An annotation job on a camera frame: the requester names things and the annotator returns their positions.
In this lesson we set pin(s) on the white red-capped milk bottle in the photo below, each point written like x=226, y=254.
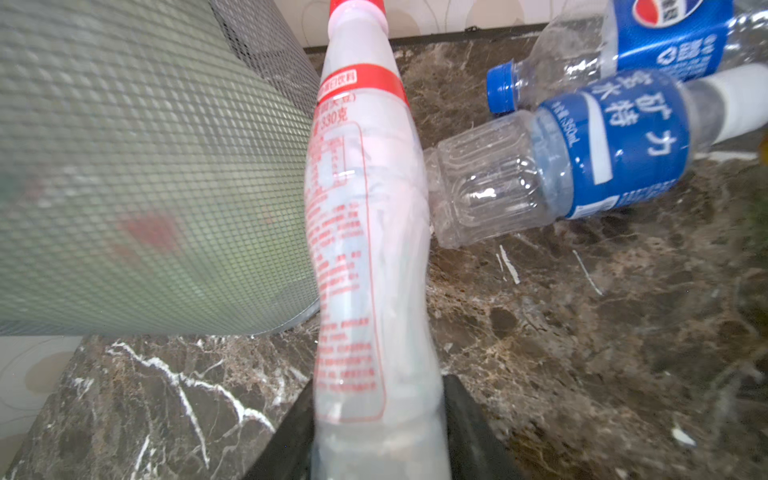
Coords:
x=378, y=393

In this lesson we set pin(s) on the green-lined mesh waste bin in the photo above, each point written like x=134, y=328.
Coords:
x=152, y=167

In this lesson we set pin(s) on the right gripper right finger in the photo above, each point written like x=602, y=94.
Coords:
x=475, y=453

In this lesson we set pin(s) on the clear bottle blue label white cap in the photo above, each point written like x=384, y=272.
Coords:
x=617, y=142

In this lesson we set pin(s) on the clear Pepsi bottle blue cap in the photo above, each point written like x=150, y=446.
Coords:
x=593, y=40

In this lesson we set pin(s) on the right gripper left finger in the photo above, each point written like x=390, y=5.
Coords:
x=288, y=453

